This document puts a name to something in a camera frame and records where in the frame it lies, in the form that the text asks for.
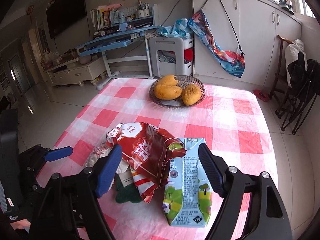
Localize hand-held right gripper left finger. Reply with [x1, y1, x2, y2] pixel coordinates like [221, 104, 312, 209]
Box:
[27, 144, 123, 240]

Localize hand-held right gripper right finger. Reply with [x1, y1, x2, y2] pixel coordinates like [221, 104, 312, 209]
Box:
[198, 144, 293, 240]

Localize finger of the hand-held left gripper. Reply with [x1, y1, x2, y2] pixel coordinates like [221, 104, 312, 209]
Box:
[19, 144, 73, 171]

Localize light blue milk carton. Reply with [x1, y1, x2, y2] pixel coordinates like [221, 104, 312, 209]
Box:
[162, 137, 213, 227]

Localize red snack bag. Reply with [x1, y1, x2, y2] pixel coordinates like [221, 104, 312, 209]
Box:
[106, 122, 188, 203]

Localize crumpled white paper wrapper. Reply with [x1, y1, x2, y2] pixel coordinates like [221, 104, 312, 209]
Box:
[85, 145, 137, 188]

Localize pink checkered tablecloth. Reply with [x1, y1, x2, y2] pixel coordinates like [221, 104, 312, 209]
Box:
[35, 77, 279, 240]

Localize white television cabinet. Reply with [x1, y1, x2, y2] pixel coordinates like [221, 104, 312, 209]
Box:
[45, 56, 107, 87]

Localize yellow mango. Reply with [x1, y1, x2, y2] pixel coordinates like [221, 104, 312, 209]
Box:
[182, 84, 202, 105]
[156, 74, 178, 87]
[153, 84, 182, 100]

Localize glass panel door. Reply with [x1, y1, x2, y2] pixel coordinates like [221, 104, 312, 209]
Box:
[7, 52, 33, 93]

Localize red slipper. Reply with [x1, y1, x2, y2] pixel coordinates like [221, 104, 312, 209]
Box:
[253, 89, 270, 102]

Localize clear plastic bag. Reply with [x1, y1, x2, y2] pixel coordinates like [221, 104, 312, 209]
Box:
[40, 50, 63, 68]

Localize colourful printed hanging bag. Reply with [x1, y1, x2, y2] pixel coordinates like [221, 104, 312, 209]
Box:
[187, 0, 247, 78]

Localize blue study desk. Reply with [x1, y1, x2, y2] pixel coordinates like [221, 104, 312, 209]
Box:
[76, 4, 159, 90]

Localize white rolling cart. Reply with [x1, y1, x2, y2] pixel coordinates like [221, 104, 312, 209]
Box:
[149, 37, 194, 78]

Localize black folding chair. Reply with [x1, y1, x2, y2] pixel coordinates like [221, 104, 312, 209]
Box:
[275, 52, 320, 135]

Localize wooden chair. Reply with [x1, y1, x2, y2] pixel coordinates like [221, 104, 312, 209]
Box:
[270, 34, 294, 100]

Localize row of books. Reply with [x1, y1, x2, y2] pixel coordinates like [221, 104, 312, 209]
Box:
[89, 5, 112, 30]

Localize crumpled blue plastic bag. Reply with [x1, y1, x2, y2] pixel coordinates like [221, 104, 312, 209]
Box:
[156, 18, 193, 40]

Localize white sack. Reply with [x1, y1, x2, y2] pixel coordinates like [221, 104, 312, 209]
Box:
[284, 39, 307, 67]

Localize pink plush toy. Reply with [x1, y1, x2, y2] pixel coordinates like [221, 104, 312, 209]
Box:
[104, 3, 123, 12]

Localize white pen holder cup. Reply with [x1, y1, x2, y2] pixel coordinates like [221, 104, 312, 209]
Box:
[136, 1, 150, 19]

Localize grey sneakers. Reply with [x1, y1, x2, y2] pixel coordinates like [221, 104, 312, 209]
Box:
[277, 0, 295, 15]

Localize window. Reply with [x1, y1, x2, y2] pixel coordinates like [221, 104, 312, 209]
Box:
[287, 0, 316, 18]

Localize black wall television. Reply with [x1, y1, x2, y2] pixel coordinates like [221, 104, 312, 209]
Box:
[46, 0, 87, 40]

